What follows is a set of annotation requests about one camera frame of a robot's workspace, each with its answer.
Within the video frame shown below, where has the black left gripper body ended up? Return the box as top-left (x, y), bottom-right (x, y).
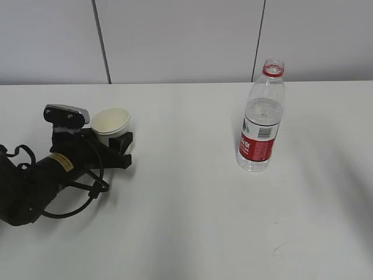
top-left (49, 127), bottom-right (131, 175)

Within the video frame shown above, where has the clear water bottle red label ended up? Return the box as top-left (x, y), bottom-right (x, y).
top-left (236, 58), bottom-right (285, 172)

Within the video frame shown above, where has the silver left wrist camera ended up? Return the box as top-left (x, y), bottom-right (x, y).
top-left (43, 104), bottom-right (90, 129)

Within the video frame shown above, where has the white paper cup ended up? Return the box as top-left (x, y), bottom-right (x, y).
top-left (90, 108), bottom-right (133, 146)

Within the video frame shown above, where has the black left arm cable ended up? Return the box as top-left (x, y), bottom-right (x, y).
top-left (5, 136), bottom-right (111, 219)

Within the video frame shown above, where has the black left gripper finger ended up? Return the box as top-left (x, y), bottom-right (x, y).
top-left (109, 132), bottom-right (133, 154)

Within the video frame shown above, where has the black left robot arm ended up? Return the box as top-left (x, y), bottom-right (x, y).
top-left (1, 128), bottom-right (133, 226)

